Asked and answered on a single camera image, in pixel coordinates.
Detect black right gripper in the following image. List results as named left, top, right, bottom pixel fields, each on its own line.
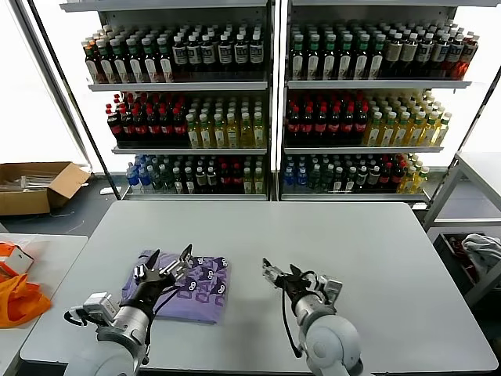
left=261, top=257, right=326, bottom=303

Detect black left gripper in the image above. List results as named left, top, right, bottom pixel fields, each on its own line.
left=119, top=243, right=194, bottom=314

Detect purple T-shirt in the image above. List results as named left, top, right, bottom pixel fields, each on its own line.
left=119, top=248, right=232, bottom=326

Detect cola bottle red cap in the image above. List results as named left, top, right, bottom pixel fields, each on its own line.
left=118, top=109, right=133, bottom=146
left=218, top=164, right=231, bottom=195
left=354, top=105, right=369, bottom=146
left=313, top=106, right=329, bottom=146
left=144, top=108, right=159, bottom=146
left=287, top=106, right=301, bottom=146
left=105, top=109, right=121, bottom=146
left=230, top=164, right=243, bottom=195
left=300, top=106, right=315, bottom=146
left=131, top=109, right=146, bottom=146
left=341, top=106, right=355, bottom=146
left=171, top=108, right=186, bottom=146
left=157, top=108, right=172, bottom=146
left=390, top=161, right=404, bottom=193
left=378, top=163, right=392, bottom=193
left=327, top=106, right=342, bottom=146

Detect open cardboard box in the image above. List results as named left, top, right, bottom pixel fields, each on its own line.
left=0, top=162, right=92, bottom=218

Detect orange white carton box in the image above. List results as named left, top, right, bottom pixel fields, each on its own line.
left=0, top=241, right=36, bottom=276

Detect orange cloth bag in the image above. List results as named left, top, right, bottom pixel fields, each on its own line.
left=0, top=273, right=54, bottom=330

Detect white plastic packing pieces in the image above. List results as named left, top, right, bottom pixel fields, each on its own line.
left=0, top=175, right=52, bottom=195

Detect black plastic crate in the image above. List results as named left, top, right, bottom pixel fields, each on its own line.
left=431, top=230, right=501, bottom=299

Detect red packages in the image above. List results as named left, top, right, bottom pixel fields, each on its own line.
left=449, top=234, right=478, bottom=284

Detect black metal pole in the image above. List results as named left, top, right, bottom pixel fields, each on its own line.
left=26, top=0, right=122, bottom=201
left=424, top=74, right=501, bottom=220

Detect grey metal shelving unit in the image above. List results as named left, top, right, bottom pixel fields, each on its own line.
left=58, top=0, right=276, bottom=203
left=276, top=0, right=500, bottom=204

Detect grey metal side table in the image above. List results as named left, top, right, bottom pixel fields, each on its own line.
left=422, top=150, right=501, bottom=309

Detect grey white crumpled cloth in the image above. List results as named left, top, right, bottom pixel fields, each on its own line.
left=460, top=233, right=501, bottom=272

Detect dark bottle green white label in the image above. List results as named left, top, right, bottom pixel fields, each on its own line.
left=354, top=34, right=370, bottom=81
left=305, top=34, right=322, bottom=81
left=369, top=34, right=385, bottom=80
left=290, top=34, right=306, bottom=81
left=96, top=39, right=114, bottom=85
left=321, top=34, right=337, bottom=81
left=141, top=38, right=158, bottom=85
left=337, top=34, right=354, bottom=81
left=124, top=38, right=142, bottom=85
left=157, top=38, right=174, bottom=84
left=110, top=38, right=127, bottom=85

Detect dark bottle white square label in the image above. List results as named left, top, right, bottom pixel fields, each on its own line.
left=248, top=34, right=264, bottom=74
left=171, top=35, right=187, bottom=74
left=217, top=34, right=233, bottom=74
left=200, top=34, right=216, bottom=74
left=186, top=35, right=202, bottom=74
left=233, top=34, right=249, bottom=74

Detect amber drink bottle white cap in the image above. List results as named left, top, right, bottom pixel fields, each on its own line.
left=83, top=42, right=99, bottom=85

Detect grey metal pole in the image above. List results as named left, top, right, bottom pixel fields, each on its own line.
left=9, top=0, right=95, bottom=174

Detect dark bottle beige label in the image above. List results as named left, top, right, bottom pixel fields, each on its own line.
left=384, top=33, right=403, bottom=78
left=401, top=33, right=419, bottom=78

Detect dark bottle navy label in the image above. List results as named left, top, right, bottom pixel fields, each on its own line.
left=432, top=34, right=450, bottom=78
left=416, top=33, right=434, bottom=78
left=446, top=35, right=464, bottom=79

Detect red drink bottle white cap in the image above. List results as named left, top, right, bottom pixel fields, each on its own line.
left=456, top=36, right=479, bottom=80

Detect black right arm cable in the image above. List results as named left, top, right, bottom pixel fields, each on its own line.
left=279, top=288, right=305, bottom=360

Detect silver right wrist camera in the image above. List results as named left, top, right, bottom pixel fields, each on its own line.
left=319, top=273, right=344, bottom=305

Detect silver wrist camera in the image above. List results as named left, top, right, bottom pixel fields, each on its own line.
left=319, top=273, right=344, bottom=305
left=81, top=291, right=121, bottom=318

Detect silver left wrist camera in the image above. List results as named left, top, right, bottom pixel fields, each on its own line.
left=81, top=291, right=121, bottom=318

